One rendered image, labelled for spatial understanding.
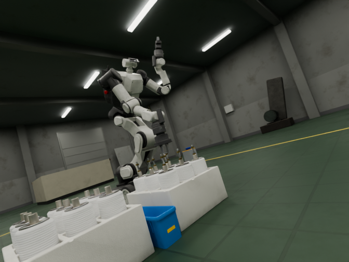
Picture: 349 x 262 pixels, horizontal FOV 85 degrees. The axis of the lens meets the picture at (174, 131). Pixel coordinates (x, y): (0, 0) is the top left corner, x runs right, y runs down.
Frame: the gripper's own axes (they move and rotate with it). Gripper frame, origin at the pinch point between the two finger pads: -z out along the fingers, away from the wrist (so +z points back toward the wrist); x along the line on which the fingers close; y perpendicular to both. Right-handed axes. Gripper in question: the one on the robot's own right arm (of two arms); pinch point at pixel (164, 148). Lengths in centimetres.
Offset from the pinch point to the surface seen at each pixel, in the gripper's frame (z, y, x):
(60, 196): -29, -530, 124
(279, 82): 120, -296, -617
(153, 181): -14.9, 22.9, 20.7
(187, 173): -16.3, 30.7, 4.8
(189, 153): -8.0, 3.0, -15.4
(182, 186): -19.9, 37.0, 12.7
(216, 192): -30.6, 30.3, -8.6
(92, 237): -21, 50, 52
